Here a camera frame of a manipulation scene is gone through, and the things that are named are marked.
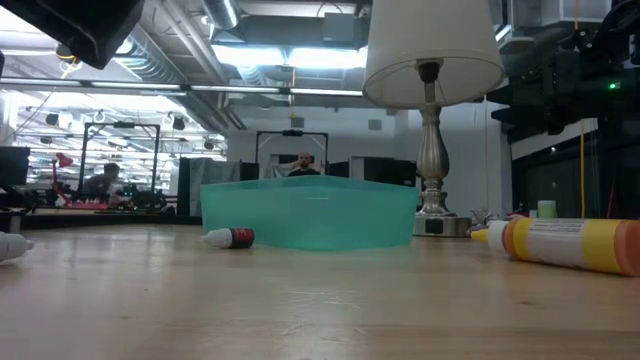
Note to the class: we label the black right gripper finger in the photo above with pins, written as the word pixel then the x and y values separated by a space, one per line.
pixel 537 125
pixel 530 94

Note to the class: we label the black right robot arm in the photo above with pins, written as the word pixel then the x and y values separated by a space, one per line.
pixel 620 70

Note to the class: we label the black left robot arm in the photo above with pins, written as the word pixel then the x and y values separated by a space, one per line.
pixel 75 25

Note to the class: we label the large yellow food coloring bottle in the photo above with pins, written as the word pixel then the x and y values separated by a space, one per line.
pixel 565 245

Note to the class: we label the light green wipes canister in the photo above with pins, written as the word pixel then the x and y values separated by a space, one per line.
pixel 547 210

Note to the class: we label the silver table lamp white shade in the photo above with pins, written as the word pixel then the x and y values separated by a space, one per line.
pixel 432 45

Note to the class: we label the black cabinet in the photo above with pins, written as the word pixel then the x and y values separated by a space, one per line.
pixel 385 172

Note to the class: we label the person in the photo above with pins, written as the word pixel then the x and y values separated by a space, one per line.
pixel 305 165
pixel 102 182

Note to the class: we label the teal translucent plastic bin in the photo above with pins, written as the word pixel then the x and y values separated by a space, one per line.
pixel 310 215

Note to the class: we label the small dark red dropper bottle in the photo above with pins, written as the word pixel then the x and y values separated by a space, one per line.
pixel 240 238

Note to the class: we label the grey partition panel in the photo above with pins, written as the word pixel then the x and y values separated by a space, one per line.
pixel 210 172

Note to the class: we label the red articulated lamp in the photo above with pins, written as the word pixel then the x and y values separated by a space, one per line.
pixel 64 160

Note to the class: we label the black monitor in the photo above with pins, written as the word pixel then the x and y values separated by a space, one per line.
pixel 12 165

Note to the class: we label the black gantry frame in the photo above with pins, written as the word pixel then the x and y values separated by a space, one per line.
pixel 145 125
pixel 292 133

